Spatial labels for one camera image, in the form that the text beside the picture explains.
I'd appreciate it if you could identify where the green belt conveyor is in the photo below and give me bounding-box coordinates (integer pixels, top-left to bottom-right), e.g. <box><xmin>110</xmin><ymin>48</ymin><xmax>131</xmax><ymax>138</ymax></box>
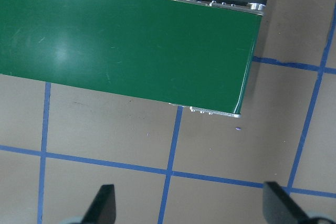
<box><xmin>0</xmin><ymin>0</ymin><xmax>269</xmax><ymax>119</ymax></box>

